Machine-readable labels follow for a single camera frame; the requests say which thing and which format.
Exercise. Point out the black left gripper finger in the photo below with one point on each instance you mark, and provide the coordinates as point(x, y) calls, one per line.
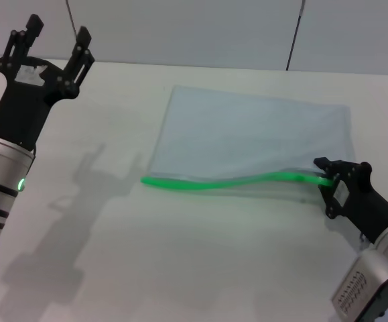
point(79, 60)
point(21, 40)

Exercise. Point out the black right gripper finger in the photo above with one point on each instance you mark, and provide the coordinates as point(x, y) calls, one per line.
point(324, 164)
point(329, 201)

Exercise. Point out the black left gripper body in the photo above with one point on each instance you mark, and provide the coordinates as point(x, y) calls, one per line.
point(22, 100)

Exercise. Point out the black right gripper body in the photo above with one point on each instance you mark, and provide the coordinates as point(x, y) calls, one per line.
point(361, 201)

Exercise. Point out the translucent green-zip document bag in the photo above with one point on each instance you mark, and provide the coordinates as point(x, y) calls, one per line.
point(247, 134)

